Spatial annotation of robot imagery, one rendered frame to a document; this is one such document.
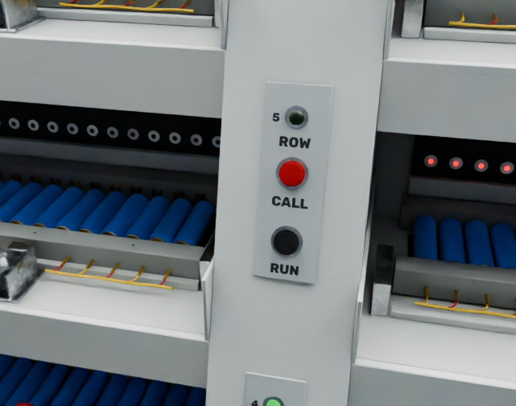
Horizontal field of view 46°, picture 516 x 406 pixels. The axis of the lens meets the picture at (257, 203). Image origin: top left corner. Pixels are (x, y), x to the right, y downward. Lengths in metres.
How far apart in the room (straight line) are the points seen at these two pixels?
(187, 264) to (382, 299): 0.14
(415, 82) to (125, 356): 0.27
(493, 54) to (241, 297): 0.21
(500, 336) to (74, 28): 0.35
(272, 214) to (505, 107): 0.15
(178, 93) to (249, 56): 0.05
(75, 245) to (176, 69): 0.17
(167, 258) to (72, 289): 0.08
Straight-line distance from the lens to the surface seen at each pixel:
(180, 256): 0.46
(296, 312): 0.40
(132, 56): 0.40
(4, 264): 0.48
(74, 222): 0.53
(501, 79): 0.38
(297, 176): 0.37
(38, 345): 0.49
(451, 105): 0.38
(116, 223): 0.51
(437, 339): 0.44
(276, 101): 0.37
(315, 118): 0.37
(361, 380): 0.42
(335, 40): 0.37
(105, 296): 0.47
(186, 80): 0.40
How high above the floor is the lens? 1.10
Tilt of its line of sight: 11 degrees down
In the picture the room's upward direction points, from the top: 4 degrees clockwise
